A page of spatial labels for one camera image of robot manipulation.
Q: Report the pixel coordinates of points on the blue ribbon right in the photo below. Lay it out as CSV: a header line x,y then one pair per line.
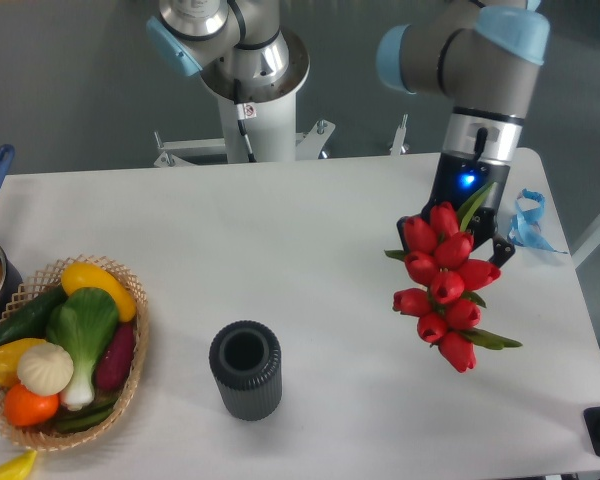
x,y
524,225

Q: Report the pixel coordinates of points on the woven bamboo basket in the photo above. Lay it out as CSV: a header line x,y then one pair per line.
x,y
44,437

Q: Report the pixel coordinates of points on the green cucumber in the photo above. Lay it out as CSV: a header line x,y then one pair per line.
x,y
30,320

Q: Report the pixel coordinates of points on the orange fruit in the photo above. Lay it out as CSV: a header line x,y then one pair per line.
x,y
23,408

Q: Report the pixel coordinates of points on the dark grey ribbed vase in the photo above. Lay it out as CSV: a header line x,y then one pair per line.
x,y
245,358

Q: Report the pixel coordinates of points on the yellow banana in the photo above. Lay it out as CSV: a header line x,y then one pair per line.
x,y
18,468

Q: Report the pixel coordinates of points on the white steamed bun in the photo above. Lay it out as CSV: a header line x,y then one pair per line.
x,y
45,369

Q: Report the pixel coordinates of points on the yellow bell pepper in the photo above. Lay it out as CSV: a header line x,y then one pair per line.
x,y
10,355

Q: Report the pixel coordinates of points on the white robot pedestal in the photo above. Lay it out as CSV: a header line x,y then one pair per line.
x,y
256,94

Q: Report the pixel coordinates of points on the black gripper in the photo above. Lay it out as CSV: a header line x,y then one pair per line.
x,y
474,188

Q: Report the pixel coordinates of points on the green pea pods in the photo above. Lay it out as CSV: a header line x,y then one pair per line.
x,y
84,419

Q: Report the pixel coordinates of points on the green bok choy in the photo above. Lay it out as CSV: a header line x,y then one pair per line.
x,y
83,327

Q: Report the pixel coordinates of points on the purple sweet potato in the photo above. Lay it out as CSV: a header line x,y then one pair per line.
x,y
115,364

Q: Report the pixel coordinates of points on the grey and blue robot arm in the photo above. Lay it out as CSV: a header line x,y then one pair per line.
x,y
483,55

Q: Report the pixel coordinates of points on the red tulip bouquet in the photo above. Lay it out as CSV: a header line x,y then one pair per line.
x,y
445,299

